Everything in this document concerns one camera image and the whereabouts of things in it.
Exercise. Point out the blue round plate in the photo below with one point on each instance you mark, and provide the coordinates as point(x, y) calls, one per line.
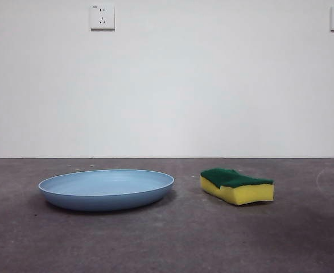
point(104, 196)

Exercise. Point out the yellow sponge with green pad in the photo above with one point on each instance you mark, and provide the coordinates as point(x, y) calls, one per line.
point(249, 193)

